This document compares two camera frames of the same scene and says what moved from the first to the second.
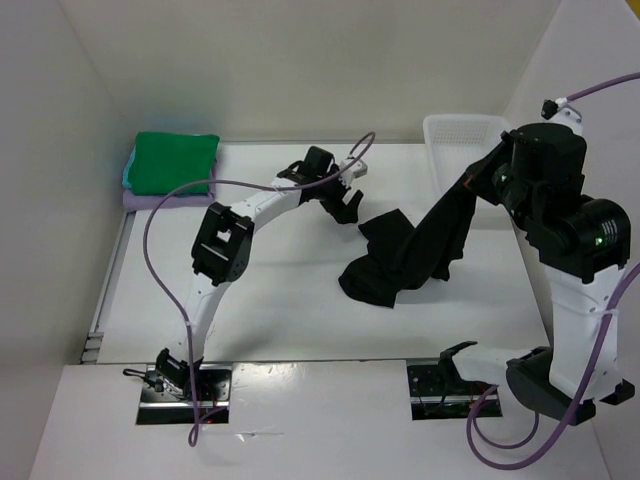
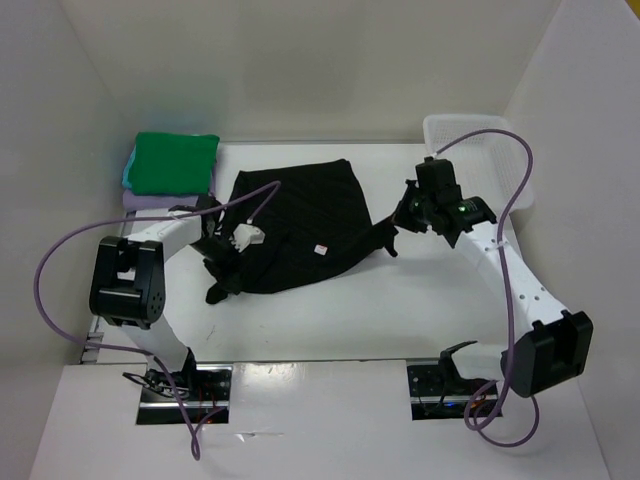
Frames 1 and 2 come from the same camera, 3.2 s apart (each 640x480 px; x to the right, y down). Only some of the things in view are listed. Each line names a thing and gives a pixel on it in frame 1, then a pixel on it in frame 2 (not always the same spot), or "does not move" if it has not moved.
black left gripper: [340, 212] → [225, 272]
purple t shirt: [132, 200] does not move
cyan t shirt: [126, 171] does not move
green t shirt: [163, 162] does not move
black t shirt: [400, 256] → [313, 218]
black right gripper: [506, 143] → [402, 217]
